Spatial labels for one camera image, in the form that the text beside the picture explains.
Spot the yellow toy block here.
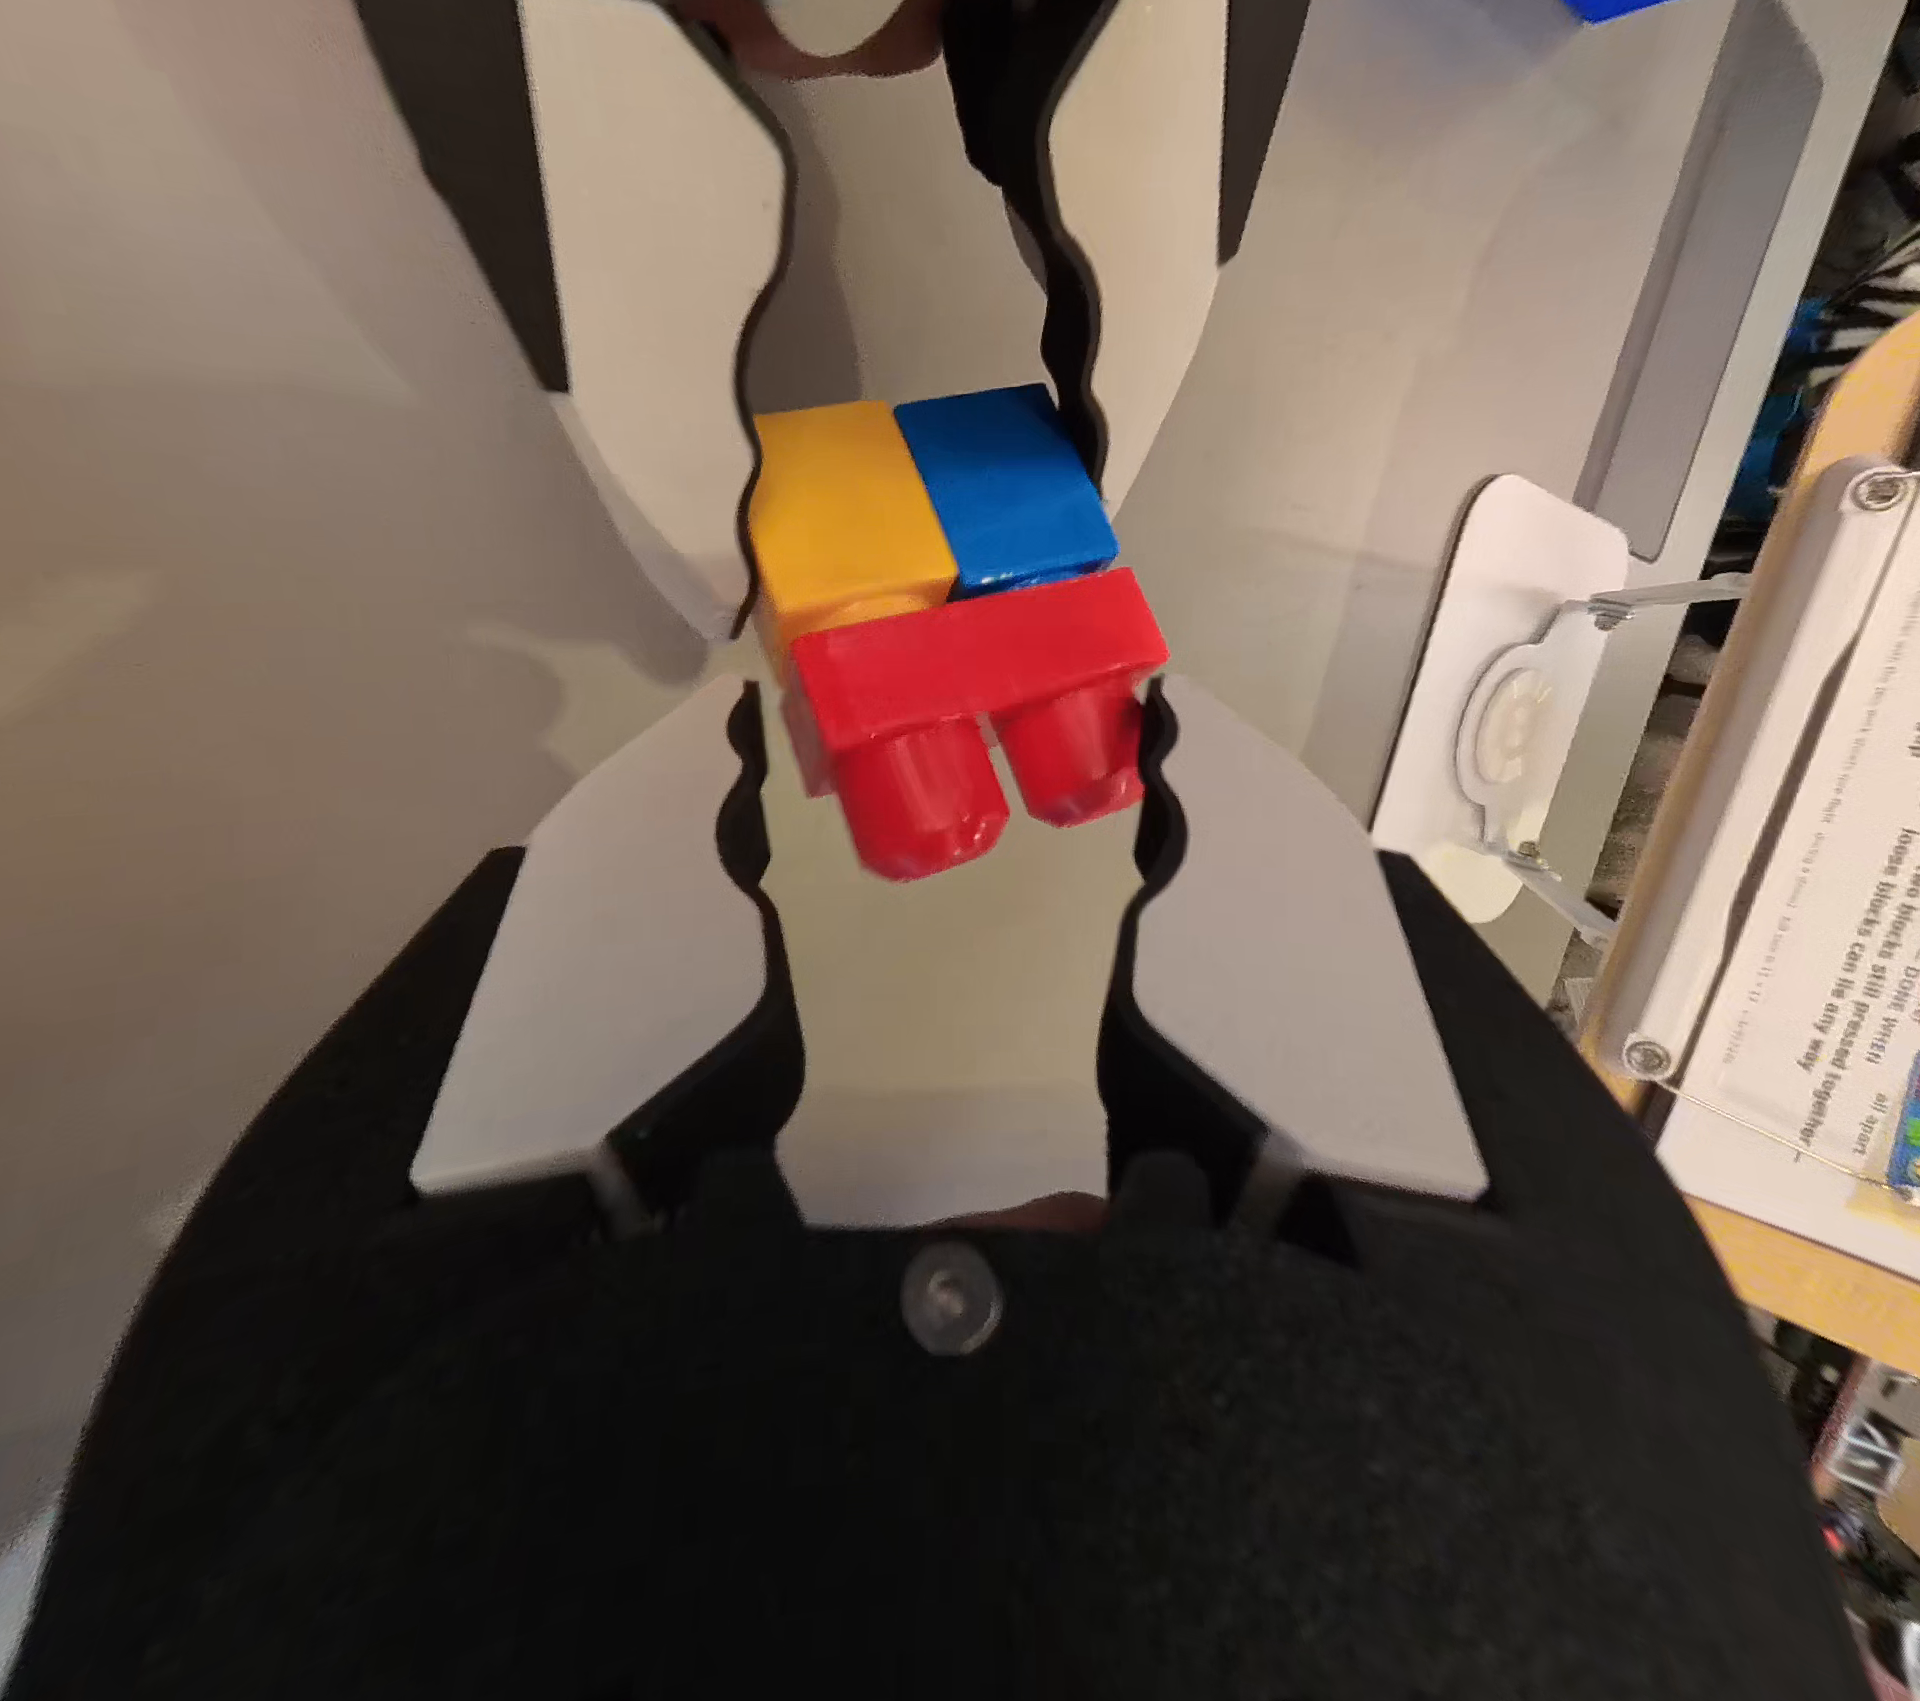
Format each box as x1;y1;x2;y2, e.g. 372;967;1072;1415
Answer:
744;397;962;802

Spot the blue one-stud block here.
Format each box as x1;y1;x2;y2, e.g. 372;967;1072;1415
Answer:
895;383;1125;599

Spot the white instruction stand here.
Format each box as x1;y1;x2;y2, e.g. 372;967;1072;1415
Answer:
1368;312;1920;1365

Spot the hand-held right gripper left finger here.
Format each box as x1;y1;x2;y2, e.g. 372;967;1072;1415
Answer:
409;681;812;1200

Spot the printed instruction sheet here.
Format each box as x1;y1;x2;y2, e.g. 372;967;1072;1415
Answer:
1656;500;1920;1209

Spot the red toy block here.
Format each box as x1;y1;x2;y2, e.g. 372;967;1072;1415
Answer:
786;563;1172;884

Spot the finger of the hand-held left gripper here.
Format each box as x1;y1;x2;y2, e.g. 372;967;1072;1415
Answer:
943;0;1241;520
512;0;799;644

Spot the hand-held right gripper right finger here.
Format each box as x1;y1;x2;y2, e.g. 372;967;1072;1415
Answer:
1098;672;1490;1244

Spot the grey desk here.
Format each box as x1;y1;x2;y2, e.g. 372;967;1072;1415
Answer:
0;0;1920;1552

